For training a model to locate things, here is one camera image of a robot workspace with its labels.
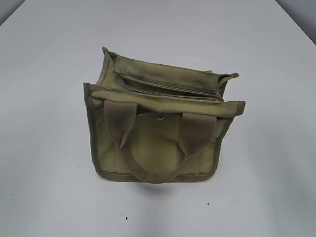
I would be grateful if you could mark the yellow-green canvas bag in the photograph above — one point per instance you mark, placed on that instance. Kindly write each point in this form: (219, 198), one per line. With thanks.
(157, 123)

